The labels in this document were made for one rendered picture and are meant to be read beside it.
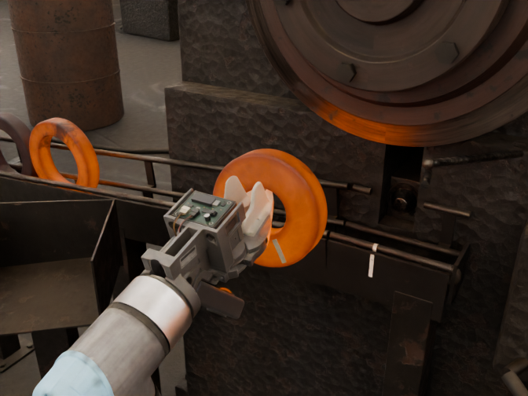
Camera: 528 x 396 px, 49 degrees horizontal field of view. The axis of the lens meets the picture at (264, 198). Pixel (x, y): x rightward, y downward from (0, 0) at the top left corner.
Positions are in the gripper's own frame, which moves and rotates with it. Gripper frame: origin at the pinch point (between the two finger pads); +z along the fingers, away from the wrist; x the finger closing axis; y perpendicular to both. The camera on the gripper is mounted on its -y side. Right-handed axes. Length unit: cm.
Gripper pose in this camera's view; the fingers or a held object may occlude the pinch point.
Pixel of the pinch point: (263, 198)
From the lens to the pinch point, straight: 73.7
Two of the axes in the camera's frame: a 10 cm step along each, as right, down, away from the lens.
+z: 5.0, -6.0, 6.3
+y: -1.4, -7.7, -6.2
